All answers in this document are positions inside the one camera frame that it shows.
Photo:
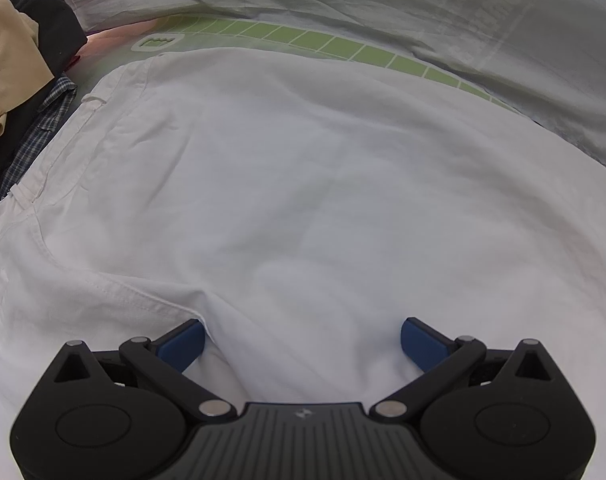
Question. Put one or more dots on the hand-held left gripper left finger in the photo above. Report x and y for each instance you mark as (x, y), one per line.
(183, 345)

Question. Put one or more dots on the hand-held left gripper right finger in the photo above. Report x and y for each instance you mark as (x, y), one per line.
(423, 345)

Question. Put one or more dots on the white garment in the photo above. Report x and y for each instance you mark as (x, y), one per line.
(303, 200)

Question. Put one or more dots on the beige fleece garment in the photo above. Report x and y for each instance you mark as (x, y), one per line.
(10, 55)

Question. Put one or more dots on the blue plaid shirt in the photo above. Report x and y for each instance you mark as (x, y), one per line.
(38, 125)

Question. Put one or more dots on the green checked bedsheet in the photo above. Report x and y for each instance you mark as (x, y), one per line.
(333, 42)

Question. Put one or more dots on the pink cloth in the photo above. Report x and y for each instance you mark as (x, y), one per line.
(108, 37)

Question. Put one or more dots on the black garment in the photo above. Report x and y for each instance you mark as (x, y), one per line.
(48, 15)

